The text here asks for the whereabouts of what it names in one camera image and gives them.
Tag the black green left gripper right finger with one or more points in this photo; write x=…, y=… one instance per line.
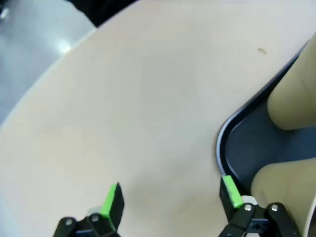
x=229, y=195

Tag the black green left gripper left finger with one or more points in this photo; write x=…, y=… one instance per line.
x=116, y=205

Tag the tall tan cup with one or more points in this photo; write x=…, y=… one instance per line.
x=296, y=93
x=284, y=182

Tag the black plastic tray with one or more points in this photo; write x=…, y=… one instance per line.
x=247, y=148

